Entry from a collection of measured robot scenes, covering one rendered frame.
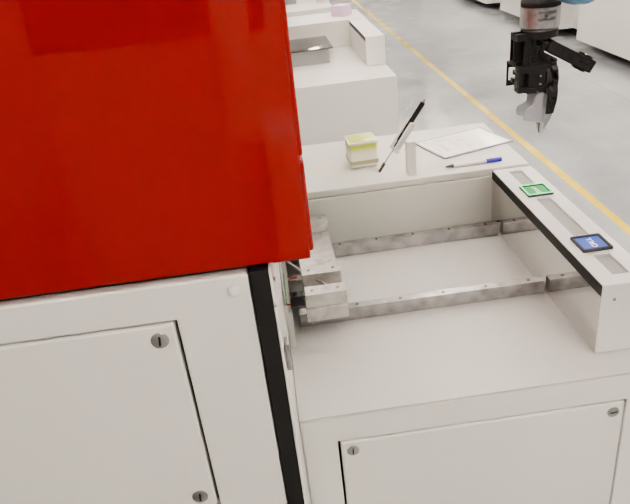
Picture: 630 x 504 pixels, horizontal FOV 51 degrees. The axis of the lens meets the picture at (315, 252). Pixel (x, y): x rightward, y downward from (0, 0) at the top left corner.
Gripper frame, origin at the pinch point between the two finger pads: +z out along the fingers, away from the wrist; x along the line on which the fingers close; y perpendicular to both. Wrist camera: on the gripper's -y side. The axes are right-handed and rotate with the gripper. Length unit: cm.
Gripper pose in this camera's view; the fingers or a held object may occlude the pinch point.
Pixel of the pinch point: (543, 126)
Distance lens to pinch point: 149.4
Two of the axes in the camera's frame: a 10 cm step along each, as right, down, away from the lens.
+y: -9.9, 1.3, -0.4
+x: 1.0, 4.6, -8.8
